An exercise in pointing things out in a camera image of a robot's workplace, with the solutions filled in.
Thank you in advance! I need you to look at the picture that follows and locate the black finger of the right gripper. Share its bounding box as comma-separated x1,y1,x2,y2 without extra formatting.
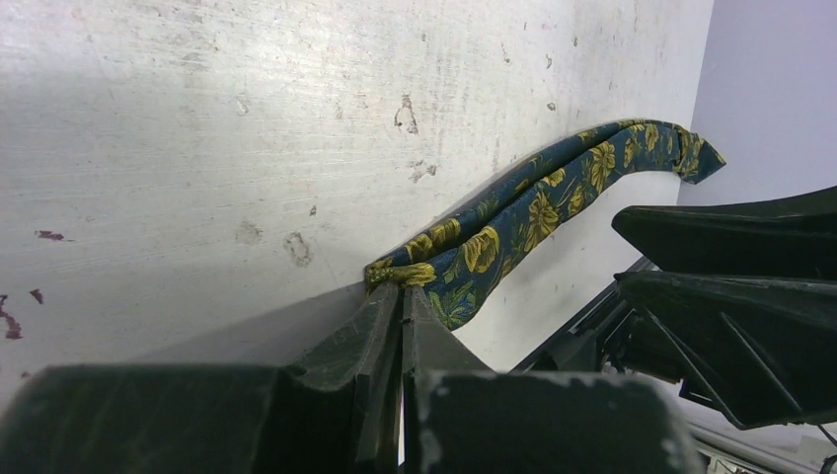
612,187,836,281
615,271,836,430

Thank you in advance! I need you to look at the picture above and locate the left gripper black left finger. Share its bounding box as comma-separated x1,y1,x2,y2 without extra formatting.
1,283,403,473

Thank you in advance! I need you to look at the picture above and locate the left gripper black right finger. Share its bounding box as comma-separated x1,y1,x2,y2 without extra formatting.
403,287,706,473

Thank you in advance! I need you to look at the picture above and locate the blue yellow floral tie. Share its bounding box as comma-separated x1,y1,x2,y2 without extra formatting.
364,118,725,331

